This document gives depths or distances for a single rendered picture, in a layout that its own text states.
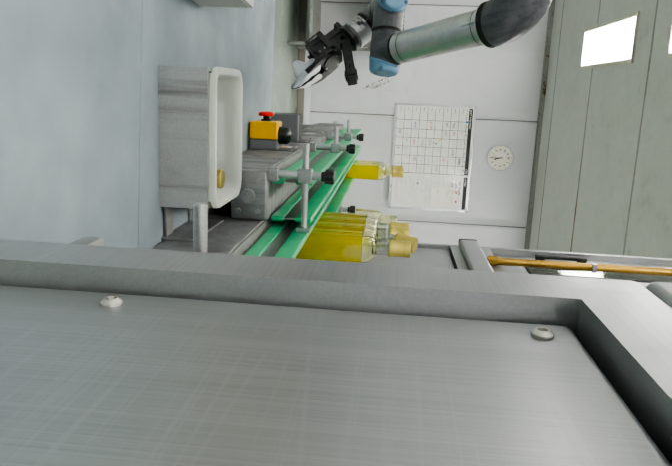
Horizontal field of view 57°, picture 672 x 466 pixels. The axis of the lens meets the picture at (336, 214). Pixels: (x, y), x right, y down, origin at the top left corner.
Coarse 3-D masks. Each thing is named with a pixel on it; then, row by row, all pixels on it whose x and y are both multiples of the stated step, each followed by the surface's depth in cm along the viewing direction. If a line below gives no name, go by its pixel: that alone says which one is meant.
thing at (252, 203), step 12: (252, 180) 117; (264, 180) 116; (240, 192) 117; (252, 192) 117; (264, 192) 117; (240, 204) 118; (252, 204) 118; (264, 204) 117; (240, 216) 118; (252, 216) 118; (264, 216) 118
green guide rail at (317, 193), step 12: (348, 156) 238; (336, 168) 200; (336, 180) 174; (300, 192) 151; (312, 192) 154; (324, 192) 152; (288, 204) 135; (300, 204) 137; (312, 204) 136; (276, 216) 122; (288, 216) 124; (300, 216) 122; (312, 216) 123
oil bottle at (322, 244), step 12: (312, 240) 125; (324, 240) 125; (336, 240) 125; (348, 240) 125; (360, 240) 125; (372, 240) 125; (300, 252) 126; (312, 252) 126; (324, 252) 126; (336, 252) 125; (348, 252) 125; (360, 252) 125; (372, 252) 125
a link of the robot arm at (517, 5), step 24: (504, 0) 122; (528, 0) 120; (432, 24) 139; (456, 24) 133; (480, 24) 127; (504, 24) 123; (528, 24) 123; (384, 48) 150; (408, 48) 144; (432, 48) 140; (456, 48) 136; (384, 72) 153
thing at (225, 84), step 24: (216, 72) 95; (240, 72) 109; (216, 96) 95; (240, 96) 111; (216, 120) 96; (240, 120) 112; (216, 144) 97; (240, 144) 113; (216, 168) 98; (240, 168) 114; (216, 192) 98
